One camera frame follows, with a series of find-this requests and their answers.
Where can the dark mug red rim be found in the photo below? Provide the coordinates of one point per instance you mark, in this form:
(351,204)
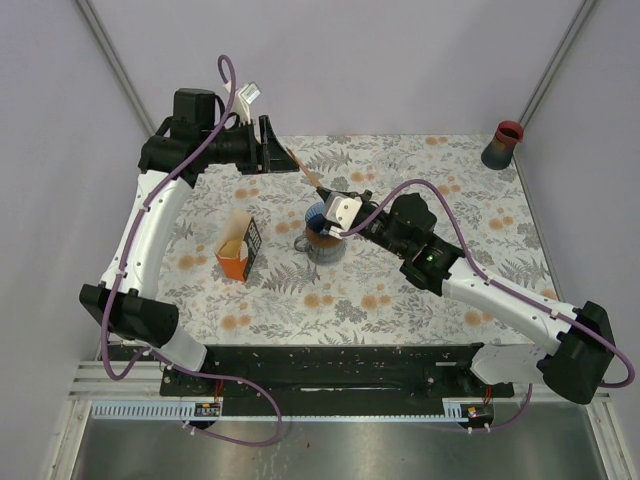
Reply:
(498,154)

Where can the coffee paper filter box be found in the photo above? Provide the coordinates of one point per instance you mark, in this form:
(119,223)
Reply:
(238,246)

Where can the aluminium rail frame front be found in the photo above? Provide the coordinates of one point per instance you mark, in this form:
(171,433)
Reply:
(148,379)

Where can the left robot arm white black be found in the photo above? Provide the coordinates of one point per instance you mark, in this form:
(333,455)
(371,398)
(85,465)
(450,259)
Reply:
(193,138)

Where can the wooden dripper ring holder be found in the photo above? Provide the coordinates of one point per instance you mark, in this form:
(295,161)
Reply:
(320,242)

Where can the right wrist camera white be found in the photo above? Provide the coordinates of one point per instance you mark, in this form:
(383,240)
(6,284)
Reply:
(340,212)

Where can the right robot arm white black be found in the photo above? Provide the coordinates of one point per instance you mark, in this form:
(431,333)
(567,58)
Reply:
(573,345)

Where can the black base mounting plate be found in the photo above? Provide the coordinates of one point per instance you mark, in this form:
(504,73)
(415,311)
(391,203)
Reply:
(430,371)

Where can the blue plastic cone dripper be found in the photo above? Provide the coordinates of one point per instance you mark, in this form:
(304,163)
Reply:
(315,219)

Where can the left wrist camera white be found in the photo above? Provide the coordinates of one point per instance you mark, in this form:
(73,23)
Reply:
(243,97)

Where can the floral pattern table mat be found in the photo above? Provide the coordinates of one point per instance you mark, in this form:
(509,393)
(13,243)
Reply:
(363,298)

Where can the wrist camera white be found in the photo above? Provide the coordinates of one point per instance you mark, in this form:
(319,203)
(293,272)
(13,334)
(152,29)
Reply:
(340,212)
(243,97)

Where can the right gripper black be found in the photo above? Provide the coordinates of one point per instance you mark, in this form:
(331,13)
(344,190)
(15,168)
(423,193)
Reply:
(366,197)

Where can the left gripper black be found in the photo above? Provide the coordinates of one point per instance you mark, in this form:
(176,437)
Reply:
(270,155)

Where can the brown paper coffee filter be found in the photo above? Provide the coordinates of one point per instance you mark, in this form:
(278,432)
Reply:
(313,179)

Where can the glass coffee server carafe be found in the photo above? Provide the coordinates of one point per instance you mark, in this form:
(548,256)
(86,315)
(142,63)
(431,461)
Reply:
(319,257)

